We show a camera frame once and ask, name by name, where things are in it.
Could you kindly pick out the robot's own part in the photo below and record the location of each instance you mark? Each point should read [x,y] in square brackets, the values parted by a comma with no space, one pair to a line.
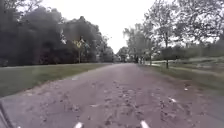
[78,125]
[144,124]

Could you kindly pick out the row of trees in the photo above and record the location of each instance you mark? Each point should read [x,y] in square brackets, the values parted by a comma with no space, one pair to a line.
[173,30]

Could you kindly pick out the dense wood of trees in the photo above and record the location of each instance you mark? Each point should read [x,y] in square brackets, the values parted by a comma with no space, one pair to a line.
[43,36]

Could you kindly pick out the grey-brown asphalt path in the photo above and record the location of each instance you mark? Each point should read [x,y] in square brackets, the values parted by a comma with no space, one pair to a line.
[116,90]

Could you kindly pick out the grass verge with footpath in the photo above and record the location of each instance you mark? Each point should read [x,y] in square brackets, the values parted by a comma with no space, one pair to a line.
[196,71]

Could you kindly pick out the yellow sign on pole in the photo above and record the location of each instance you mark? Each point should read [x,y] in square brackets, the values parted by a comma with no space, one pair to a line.
[79,45]

